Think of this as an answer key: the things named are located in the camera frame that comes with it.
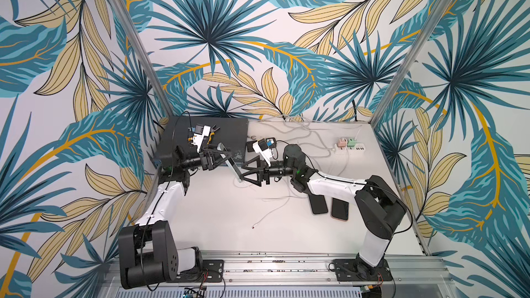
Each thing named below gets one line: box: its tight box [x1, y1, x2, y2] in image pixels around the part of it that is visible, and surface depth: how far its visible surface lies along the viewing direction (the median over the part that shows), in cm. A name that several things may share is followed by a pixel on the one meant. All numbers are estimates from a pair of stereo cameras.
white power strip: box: [334, 143, 367, 156], surface depth 108 cm
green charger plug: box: [347, 137, 357, 148], surface depth 106 cm
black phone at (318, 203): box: [308, 193, 329, 215], surface depth 90 cm
